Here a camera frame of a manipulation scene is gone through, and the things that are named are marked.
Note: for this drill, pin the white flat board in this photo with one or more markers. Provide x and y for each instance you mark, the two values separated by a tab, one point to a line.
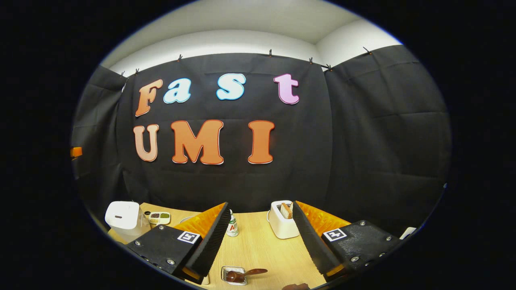
408	233

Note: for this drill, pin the white drink bottle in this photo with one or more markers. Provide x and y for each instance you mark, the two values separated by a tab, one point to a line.
232	228

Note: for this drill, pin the white round plate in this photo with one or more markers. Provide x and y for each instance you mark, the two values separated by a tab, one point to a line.
185	218

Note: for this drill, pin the black backdrop cloth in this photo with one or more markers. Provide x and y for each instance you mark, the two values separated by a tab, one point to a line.
363	145

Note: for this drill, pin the cream square dish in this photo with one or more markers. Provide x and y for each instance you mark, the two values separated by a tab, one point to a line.
205	279

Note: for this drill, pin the white toaster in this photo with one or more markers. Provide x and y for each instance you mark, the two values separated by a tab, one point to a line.
280	227

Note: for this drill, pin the brown wooden spoon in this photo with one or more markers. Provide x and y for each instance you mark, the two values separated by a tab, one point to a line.
252	272

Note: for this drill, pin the white divided bean dish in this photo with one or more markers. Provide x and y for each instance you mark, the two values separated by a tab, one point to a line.
159	218

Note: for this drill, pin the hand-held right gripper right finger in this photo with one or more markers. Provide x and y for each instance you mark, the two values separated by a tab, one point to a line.
312	245

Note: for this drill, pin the white rice cooker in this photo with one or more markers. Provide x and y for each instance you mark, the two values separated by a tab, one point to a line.
123	217

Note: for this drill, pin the clear square chopstick holder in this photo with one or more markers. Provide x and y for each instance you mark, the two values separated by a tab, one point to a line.
234	282

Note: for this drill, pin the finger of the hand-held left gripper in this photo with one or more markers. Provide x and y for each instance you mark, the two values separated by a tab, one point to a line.
76	152

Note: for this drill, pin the row of black cloth clips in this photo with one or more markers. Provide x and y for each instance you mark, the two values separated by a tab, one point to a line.
270	53

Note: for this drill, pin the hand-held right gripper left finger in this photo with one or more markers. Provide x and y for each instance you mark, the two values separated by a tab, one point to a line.
209	245

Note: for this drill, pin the toasted bread slice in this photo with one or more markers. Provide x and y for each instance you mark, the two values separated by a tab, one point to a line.
286	210

